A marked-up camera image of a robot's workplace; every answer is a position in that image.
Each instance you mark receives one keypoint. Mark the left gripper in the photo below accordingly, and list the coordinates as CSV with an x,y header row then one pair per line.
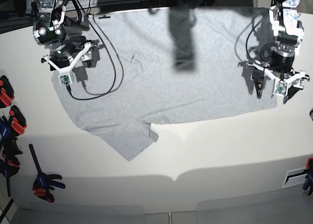
x,y
276,63

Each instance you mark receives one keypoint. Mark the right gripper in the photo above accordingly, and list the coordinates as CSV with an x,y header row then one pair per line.
x,y
62,53

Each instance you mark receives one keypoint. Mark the grey T-shirt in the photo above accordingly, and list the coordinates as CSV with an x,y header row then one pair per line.
x,y
174,65

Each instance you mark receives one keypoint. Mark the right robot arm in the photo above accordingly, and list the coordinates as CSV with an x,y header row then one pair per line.
x,y
59,26

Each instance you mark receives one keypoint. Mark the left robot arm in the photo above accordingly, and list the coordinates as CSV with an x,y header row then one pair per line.
x,y
286,27

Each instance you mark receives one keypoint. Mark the upper orange black clamp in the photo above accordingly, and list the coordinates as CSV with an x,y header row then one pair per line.
x,y
6,92

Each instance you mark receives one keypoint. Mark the orange black clamp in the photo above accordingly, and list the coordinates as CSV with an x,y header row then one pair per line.
x,y
15,125
6,92

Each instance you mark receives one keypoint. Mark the lower orange black clamp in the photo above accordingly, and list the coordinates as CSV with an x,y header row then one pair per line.
x,y
15,125

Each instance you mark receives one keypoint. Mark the blue clamp at right edge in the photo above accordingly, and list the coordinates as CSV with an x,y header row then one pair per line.
x,y
308,184

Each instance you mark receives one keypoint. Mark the blue bar clamp on table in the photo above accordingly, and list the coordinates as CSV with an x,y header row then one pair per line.
x,y
43,183

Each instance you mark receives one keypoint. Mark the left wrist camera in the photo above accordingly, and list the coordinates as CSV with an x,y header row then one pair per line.
x,y
280,88

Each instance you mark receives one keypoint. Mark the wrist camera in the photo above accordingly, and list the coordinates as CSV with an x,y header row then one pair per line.
x,y
280,88
66,79

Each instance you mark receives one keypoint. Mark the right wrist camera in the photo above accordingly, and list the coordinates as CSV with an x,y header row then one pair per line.
x,y
66,79

